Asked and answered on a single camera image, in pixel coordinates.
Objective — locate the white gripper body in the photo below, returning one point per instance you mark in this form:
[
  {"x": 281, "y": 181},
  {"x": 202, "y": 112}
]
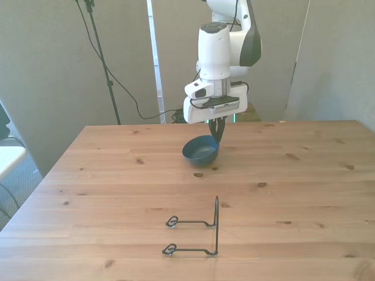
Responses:
[{"x": 199, "y": 115}]

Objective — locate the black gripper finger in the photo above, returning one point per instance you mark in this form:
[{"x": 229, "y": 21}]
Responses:
[
  {"x": 222, "y": 124},
  {"x": 213, "y": 126}
]

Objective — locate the dark blue bowl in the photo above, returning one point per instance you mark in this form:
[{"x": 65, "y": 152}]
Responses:
[{"x": 200, "y": 155}]

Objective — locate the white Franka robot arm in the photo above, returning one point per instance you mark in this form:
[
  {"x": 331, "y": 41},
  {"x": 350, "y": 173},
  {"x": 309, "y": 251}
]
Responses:
[{"x": 214, "y": 49}]

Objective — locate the gray partition panel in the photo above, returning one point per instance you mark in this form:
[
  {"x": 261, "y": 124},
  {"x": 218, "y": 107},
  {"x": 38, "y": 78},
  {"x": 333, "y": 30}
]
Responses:
[
  {"x": 175, "y": 44},
  {"x": 337, "y": 58},
  {"x": 44, "y": 58}
]

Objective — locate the white side table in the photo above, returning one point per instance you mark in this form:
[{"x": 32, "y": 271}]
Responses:
[{"x": 8, "y": 159}]

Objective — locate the black chair back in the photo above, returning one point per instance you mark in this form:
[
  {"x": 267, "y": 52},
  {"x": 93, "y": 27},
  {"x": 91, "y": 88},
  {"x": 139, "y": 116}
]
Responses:
[{"x": 3, "y": 120}]

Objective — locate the flat grey wrist camera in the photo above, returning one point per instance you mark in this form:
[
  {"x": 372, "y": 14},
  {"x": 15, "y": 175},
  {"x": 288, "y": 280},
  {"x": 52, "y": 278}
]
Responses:
[{"x": 225, "y": 105}]

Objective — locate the white vertical frame strip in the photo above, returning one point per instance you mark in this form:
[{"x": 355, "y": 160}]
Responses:
[{"x": 157, "y": 73}]

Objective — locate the black camera stand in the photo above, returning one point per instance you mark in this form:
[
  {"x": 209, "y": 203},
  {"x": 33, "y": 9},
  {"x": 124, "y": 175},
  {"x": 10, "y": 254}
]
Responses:
[{"x": 109, "y": 84}]

